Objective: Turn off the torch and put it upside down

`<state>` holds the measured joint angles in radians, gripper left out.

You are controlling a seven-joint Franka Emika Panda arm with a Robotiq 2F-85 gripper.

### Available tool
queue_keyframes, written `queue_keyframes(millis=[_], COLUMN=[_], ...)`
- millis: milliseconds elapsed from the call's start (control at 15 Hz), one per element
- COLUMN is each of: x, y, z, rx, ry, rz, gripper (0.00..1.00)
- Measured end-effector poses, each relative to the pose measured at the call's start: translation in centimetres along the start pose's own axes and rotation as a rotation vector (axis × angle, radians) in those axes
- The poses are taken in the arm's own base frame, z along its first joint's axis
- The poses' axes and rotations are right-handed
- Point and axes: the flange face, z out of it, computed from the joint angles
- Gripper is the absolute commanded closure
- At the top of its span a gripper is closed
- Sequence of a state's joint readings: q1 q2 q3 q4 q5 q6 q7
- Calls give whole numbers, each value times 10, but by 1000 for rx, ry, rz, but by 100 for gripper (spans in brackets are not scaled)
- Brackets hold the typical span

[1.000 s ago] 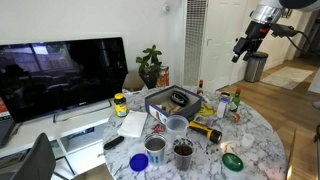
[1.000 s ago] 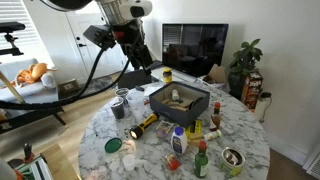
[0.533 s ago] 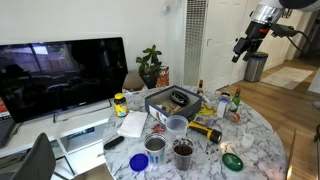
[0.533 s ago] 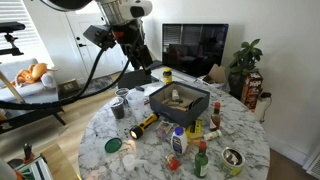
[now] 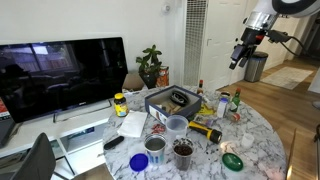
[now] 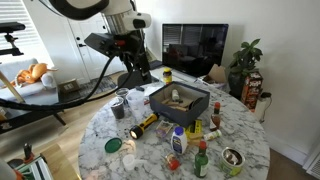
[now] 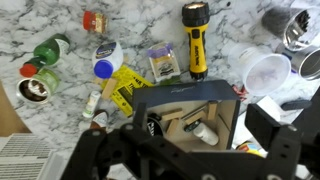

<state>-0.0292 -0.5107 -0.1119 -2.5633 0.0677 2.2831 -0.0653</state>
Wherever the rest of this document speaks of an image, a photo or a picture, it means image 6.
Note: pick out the open green tin can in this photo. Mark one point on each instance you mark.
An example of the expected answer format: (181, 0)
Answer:
(232, 161)

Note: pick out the black metal stand frame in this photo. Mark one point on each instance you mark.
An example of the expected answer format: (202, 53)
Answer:
(23, 118)

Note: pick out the white bottle with blue cap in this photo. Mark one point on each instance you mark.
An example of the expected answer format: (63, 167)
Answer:
(179, 141)

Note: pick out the white television stand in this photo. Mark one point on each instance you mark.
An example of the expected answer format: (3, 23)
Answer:
(186, 77)

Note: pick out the green glass bottle red cap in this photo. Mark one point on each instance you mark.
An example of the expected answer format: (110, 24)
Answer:
(201, 163)

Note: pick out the wooden block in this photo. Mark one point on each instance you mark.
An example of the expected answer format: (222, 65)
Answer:
(175, 105)

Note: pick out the small white bottle in box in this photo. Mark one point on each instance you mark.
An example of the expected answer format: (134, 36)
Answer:
(175, 95)

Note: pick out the orange plush toy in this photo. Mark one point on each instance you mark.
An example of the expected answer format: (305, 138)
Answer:
(31, 73)

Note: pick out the white window blinds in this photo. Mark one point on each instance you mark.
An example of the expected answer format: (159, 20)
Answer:
(16, 23)

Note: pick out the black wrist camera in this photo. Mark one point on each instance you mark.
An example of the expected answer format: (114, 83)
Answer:
(100, 43)

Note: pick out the yellow black Rayovac torch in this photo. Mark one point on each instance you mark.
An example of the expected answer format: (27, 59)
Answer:
(144, 126)

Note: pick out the clear plastic measuring cup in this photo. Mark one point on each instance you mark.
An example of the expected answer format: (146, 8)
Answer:
(136, 103)

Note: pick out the black flat screen television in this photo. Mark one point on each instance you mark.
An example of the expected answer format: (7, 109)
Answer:
(195, 50)

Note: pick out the patterned floor rug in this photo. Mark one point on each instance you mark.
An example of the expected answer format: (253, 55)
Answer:
(96, 86)

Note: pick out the white floor vent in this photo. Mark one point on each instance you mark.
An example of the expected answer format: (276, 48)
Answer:
(315, 166)

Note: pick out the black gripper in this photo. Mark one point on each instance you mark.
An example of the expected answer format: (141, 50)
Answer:
(131, 46)

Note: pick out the vitamin bottle with yellow lid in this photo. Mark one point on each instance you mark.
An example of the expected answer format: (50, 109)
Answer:
(167, 76)

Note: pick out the navy blue shoe box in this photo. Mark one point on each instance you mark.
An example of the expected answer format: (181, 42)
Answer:
(180, 115)

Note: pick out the plastic cup of coffee beans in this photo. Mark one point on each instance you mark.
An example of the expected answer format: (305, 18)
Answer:
(117, 108)

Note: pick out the orange snack carton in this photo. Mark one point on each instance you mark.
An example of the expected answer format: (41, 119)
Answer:
(251, 90)

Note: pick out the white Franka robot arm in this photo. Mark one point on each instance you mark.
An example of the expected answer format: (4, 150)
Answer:
(123, 16)

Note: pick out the white door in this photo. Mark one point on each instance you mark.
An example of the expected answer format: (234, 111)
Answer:
(90, 63)

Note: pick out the cardboard box with label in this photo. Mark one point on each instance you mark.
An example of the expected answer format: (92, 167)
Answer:
(69, 86)

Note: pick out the black tripod mount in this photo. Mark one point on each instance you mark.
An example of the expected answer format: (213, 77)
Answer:
(10, 28)

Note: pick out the small red capped jar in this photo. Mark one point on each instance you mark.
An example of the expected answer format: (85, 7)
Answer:
(173, 162)

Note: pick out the green round lid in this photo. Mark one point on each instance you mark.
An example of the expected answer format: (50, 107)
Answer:
(113, 145)

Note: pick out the green potted plant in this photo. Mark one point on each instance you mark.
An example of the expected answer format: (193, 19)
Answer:
(245, 60)

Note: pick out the fruit puree pouch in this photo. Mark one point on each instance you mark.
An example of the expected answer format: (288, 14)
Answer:
(164, 128)

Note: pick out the small white bottle green cap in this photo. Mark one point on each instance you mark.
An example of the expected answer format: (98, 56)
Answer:
(212, 135)

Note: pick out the open plain cardboard box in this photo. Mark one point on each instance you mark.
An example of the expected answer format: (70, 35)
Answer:
(216, 74)

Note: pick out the brown hot sauce bottle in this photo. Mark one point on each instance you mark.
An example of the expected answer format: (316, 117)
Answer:
(215, 118)

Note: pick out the grey sofa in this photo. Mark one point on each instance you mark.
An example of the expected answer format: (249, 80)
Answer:
(30, 91)

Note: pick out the yellow packet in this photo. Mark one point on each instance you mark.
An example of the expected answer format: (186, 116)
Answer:
(195, 128)

